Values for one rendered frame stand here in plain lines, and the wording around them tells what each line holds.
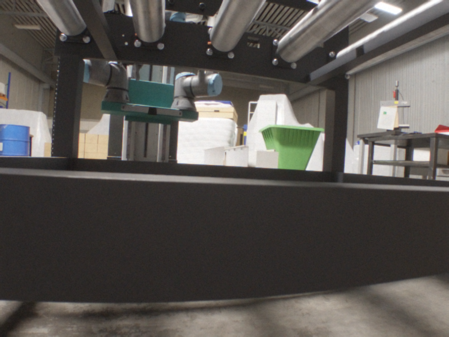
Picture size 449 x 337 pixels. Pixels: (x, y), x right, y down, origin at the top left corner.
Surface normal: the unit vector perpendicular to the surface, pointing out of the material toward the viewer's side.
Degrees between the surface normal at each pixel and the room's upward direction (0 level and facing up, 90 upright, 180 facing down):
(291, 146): 101
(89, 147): 90
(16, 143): 90
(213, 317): 0
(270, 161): 90
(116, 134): 90
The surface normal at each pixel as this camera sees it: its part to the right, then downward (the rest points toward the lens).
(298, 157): 0.07, 0.23
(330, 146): -0.97, -0.04
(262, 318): 0.06, -1.00
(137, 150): 0.40, 0.07
